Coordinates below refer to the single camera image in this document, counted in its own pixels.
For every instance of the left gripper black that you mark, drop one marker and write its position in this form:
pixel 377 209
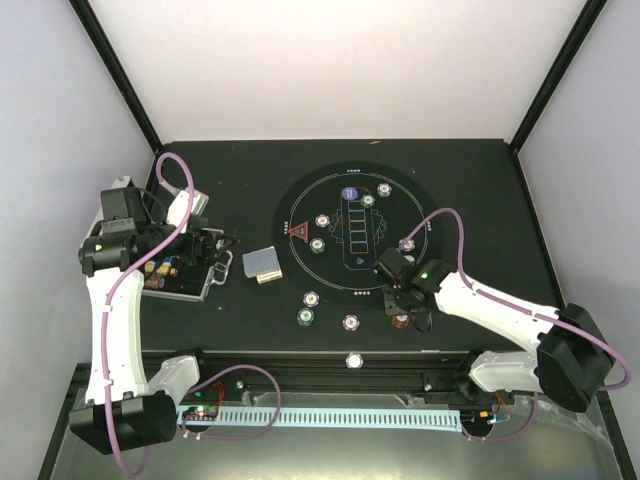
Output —
pixel 206 255

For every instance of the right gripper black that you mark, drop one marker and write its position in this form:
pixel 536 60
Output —
pixel 391 307

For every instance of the red poker chip stack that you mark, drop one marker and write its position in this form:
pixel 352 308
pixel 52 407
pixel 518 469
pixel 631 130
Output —
pixel 400 321

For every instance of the blue playing card deck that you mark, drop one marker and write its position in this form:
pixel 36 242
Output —
pixel 260 262

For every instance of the blue poker chip stack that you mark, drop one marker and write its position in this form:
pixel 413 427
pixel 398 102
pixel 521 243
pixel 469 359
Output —
pixel 350 323

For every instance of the white chip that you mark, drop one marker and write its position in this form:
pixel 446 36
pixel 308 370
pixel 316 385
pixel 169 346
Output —
pixel 354 360

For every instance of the red triangular dealer button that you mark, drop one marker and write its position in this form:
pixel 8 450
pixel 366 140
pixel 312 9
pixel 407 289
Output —
pixel 300 231

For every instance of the green poker chip stack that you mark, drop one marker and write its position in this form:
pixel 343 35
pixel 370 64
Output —
pixel 305 317

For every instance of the purple round blind button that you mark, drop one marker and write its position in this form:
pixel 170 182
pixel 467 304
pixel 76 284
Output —
pixel 350 194

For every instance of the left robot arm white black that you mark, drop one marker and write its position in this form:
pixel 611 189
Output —
pixel 123 408

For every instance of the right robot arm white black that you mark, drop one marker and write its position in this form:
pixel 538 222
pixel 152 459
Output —
pixel 562 353

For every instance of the aluminium poker chip case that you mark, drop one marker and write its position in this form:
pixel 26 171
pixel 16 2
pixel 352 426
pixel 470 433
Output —
pixel 193 281

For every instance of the chips inside case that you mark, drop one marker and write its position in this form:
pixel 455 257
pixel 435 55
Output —
pixel 157 272

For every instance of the white card box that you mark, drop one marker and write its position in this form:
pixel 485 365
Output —
pixel 269 276

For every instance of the round black poker mat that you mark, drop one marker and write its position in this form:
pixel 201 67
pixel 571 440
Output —
pixel 343 274

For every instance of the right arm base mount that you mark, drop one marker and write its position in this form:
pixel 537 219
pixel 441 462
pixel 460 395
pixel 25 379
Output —
pixel 479 411

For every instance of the white slotted cable duct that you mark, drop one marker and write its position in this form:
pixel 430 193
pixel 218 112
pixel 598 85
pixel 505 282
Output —
pixel 357 418

